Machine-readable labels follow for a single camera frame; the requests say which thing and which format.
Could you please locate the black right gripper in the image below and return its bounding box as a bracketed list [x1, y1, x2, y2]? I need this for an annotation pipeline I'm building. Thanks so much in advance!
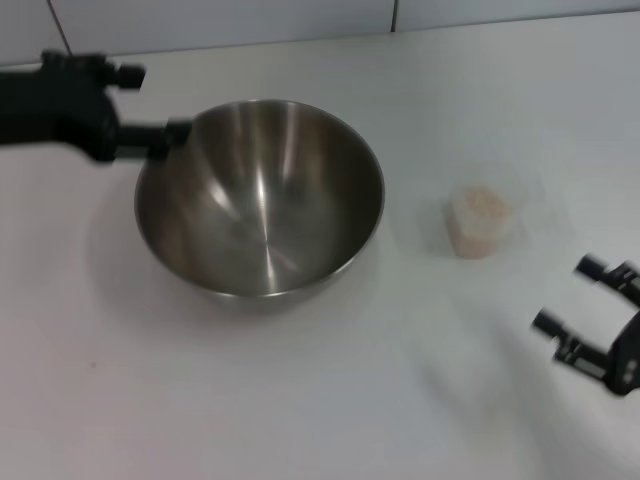
[530, 254, 640, 399]

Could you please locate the stainless steel mixing bowl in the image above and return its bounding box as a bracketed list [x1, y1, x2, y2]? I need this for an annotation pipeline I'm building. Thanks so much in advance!
[133, 98, 386, 316]

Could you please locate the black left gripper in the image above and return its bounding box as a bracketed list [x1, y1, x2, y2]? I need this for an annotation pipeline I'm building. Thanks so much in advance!
[0, 50, 194, 164]

